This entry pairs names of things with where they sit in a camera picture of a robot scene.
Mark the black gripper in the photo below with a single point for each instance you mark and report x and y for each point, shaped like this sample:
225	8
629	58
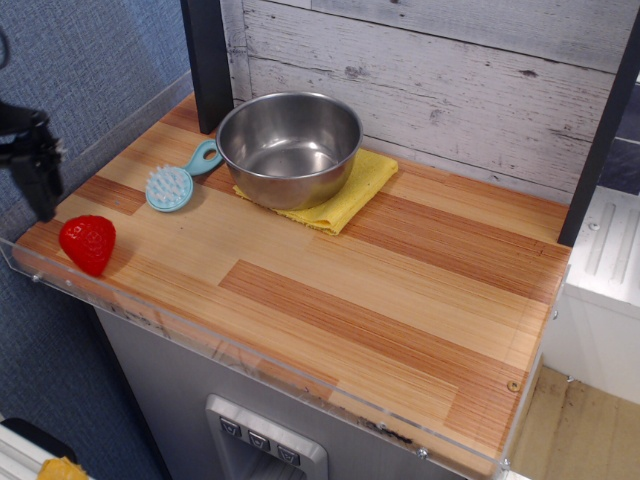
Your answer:
34	156

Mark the yellow object bottom left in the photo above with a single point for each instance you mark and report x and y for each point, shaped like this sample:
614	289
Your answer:
61	469

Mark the black right vertical post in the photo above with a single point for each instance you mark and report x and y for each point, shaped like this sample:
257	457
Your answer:
609	123

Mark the light blue scrub brush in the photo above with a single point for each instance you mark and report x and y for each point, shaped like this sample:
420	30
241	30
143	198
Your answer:
170	188

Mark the black left vertical post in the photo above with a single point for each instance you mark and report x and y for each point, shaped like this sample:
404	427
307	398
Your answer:
207	50

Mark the silver dispenser button panel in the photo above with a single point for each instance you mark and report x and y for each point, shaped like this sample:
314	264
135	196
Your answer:
251	446

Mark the stainless steel pot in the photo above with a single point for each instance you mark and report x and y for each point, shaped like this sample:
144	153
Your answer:
292	150

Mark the white grooved sink unit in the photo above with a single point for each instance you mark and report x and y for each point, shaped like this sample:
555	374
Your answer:
605	256

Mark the black vertical post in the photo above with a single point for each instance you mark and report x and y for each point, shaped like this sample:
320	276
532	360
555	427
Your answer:
609	123
207	50

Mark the yellow folded cloth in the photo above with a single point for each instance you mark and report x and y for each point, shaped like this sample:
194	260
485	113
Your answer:
371	171

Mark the clear acrylic edge guard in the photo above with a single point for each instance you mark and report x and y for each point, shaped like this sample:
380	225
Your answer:
422	317

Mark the grey toy fridge cabinet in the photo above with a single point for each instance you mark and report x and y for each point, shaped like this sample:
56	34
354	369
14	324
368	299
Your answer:
171	384

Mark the red plastic strawberry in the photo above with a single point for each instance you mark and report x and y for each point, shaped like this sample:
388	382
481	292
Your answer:
88	241

